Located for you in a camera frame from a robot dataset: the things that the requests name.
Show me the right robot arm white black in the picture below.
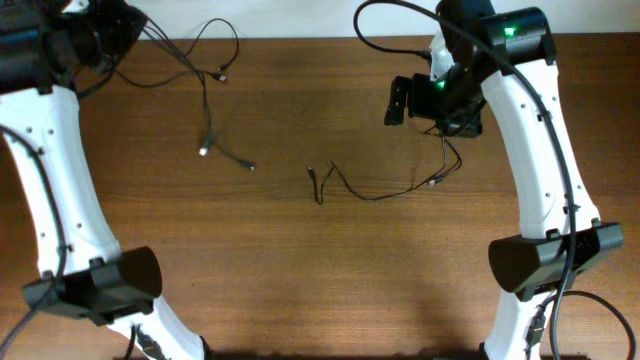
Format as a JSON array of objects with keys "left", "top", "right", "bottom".
[{"left": 385, "top": 1, "right": 623, "bottom": 359}]

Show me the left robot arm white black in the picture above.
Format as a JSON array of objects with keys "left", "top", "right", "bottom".
[{"left": 1, "top": 1, "right": 211, "bottom": 359}]

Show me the thin black cable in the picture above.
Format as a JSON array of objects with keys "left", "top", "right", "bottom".
[{"left": 306, "top": 124, "right": 464, "bottom": 206}]

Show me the long black usb cable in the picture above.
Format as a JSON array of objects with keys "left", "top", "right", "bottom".
[{"left": 114, "top": 18, "right": 241, "bottom": 90}]

